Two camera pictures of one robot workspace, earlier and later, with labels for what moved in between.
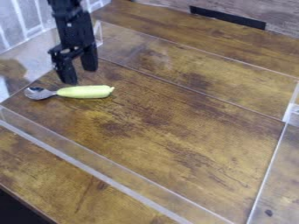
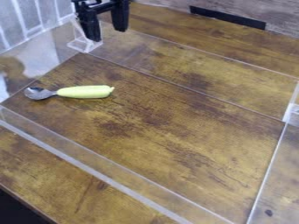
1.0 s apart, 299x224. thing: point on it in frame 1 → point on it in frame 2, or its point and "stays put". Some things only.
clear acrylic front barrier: (106, 170) stays put
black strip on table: (229, 17) stays put
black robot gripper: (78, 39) → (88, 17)
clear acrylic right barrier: (275, 205) stays put
